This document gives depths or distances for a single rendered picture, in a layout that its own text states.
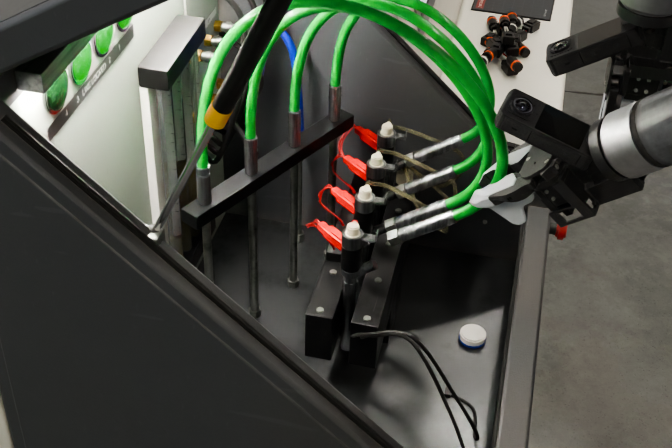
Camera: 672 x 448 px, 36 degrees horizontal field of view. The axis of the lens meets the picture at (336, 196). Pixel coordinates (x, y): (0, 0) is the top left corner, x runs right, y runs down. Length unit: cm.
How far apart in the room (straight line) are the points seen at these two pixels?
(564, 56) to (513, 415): 44
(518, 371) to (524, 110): 40
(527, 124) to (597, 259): 198
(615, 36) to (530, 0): 94
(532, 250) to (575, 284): 142
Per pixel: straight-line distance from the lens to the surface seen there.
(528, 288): 150
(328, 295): 140
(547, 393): 267
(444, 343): 157
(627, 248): 315
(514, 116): 113
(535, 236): 159
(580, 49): 126
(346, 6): 115
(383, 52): 154
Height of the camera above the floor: 194
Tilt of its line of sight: 38 degrees down
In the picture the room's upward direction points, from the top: 2 degrees clockwise
